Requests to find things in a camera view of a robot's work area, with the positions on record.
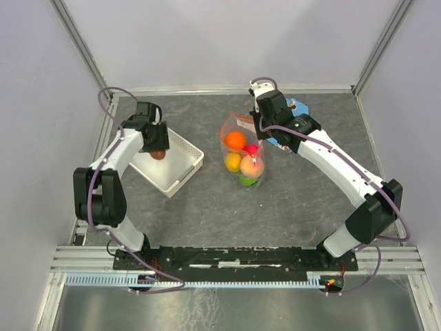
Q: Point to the peach toy fruit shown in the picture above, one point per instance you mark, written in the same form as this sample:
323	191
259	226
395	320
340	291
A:
252	167

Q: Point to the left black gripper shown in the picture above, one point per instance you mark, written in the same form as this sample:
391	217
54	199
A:
162	143

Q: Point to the blue patterned cloth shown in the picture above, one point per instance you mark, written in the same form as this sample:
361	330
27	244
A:
297	108

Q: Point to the white perforated plastic basket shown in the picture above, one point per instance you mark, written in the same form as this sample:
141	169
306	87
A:
168	175

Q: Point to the brown kiwi toy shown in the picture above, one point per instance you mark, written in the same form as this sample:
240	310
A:
158	154

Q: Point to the yellow lemon toy fruit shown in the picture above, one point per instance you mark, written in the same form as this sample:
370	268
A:
233	161

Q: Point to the red apple toy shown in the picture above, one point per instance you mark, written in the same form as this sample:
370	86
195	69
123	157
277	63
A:
251	149

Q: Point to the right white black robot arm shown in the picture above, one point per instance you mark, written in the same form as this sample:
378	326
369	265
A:
376	202

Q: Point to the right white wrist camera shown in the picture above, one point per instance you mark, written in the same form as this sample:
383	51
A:
261	86

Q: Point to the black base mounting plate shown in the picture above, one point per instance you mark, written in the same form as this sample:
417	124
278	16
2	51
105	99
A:
222	265

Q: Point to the clear zip bag orange zipper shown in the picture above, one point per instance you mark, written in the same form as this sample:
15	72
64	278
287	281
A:
244	124

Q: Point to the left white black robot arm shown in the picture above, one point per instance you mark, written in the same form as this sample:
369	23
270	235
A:
99	197

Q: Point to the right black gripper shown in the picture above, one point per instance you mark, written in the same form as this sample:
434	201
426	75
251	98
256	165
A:
256	116

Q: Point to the green watermelon toy ball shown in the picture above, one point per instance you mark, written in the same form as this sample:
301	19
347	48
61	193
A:
247	181

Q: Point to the orange toy fruit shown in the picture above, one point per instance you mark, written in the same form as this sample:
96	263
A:
235	140

